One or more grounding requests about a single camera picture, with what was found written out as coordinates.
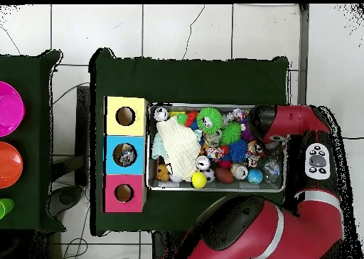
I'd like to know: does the blue spiky ball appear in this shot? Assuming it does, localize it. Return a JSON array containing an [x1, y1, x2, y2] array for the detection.
[[228, 139, 249, 164]]

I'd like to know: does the pink plate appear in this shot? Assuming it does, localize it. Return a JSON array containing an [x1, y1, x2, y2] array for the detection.
[[0, 81, 26, 138]]

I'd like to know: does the yellow ball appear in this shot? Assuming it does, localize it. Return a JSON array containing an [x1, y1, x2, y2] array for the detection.
[[190, 171, 208, 190]]

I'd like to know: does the green spiky ball with eyes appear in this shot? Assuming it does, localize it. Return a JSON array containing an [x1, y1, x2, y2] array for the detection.
[[197, 105, 225, 137]]

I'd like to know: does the brown toy football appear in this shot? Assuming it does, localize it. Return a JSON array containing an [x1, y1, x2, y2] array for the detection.
[[215, 167, 235, 185]]

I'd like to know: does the clear mesh bin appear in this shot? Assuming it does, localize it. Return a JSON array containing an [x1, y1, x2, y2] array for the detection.
[[146, 102, 288, 193]]

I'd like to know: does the plain green spiky ball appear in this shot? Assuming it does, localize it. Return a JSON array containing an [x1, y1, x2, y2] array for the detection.
[[220, 121, 244, 146]]

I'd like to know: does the bag of coloured spiky balls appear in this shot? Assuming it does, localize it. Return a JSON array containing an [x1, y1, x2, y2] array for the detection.
[[170, 110, 200, 132]]

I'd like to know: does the small soccer ball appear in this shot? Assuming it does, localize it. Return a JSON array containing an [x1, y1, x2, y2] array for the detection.
[[201, 167, 218, 184]]

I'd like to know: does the small globe ball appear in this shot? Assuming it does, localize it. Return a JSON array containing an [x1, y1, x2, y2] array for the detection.
[[247, 168, 264, 186]]

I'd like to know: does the red silver soda can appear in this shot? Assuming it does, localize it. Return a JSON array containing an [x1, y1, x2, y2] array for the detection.
[[230, 163, 250, 181], [154, 105, 171, 122]]

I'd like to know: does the orange plate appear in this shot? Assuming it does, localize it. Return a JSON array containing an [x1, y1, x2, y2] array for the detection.
[[0, 142, 24, 190]]

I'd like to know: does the green cup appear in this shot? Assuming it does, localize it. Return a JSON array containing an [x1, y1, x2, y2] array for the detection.
[[0, 198, 15, 220]]

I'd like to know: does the cream knitted cloth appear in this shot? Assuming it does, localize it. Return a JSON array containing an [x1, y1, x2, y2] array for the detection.
[[156, 117, 203, 179]]

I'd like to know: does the wooden box with three holes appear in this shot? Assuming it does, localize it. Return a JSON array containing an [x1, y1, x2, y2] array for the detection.
[[102, 95, 150, 213]]

